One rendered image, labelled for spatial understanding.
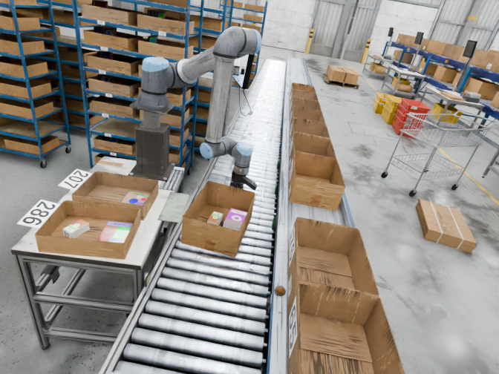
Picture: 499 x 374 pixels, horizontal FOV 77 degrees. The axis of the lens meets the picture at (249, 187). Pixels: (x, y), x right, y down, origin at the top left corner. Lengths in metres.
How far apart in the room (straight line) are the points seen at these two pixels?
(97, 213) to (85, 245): 0.29
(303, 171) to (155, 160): 1.00
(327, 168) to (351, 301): 1.17
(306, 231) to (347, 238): 0.20
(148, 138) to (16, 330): 1.37
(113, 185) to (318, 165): 1.33
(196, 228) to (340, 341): 0.80
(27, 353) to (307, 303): 1.64
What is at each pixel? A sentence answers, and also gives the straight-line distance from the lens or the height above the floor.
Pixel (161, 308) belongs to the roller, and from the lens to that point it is 1.41.
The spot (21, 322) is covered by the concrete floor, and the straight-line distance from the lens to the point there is 2.48.
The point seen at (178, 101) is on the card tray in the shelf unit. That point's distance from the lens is 3.07.
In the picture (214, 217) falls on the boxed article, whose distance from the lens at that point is 1.78.
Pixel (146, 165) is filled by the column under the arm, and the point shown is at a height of 0.83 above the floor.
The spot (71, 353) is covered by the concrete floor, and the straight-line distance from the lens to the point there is 2.26.
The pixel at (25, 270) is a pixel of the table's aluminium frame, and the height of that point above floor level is 0.62.
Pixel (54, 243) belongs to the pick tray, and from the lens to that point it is 1.66.
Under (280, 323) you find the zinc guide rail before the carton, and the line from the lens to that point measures 1.23.
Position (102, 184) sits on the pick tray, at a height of 0.76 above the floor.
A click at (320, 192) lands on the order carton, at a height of 0.98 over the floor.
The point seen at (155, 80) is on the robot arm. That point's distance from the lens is 2.01.
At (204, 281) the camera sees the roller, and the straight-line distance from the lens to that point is 1.51.
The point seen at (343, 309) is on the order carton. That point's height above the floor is 0.95.
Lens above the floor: 1.85
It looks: 30 degrees down
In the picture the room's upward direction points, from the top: 10 degrees clockwise
